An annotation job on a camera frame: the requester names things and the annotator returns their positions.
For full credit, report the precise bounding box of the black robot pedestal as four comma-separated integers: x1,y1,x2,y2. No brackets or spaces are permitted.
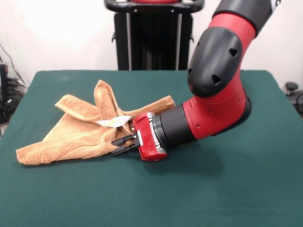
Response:
103,0,205,71

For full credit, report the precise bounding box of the orange terry towel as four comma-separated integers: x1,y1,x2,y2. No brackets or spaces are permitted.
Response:
15,79,176,167

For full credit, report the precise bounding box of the black office chair base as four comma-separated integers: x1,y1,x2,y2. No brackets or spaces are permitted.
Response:
285,81,303,112

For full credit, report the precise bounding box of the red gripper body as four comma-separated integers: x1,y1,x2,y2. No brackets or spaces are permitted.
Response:
131,112,168,162

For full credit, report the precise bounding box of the dark green table cloth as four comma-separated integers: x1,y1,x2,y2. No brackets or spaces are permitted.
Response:
0,70,303,227

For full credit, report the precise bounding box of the black cable bundle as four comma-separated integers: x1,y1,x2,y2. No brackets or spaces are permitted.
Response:
0,42,28,124

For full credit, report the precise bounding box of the black electrical box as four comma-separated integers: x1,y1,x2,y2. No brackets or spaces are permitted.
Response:
0,63,9,105

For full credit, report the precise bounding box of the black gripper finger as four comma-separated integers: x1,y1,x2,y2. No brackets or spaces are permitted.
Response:
112,143,141,157
111,133,139,146

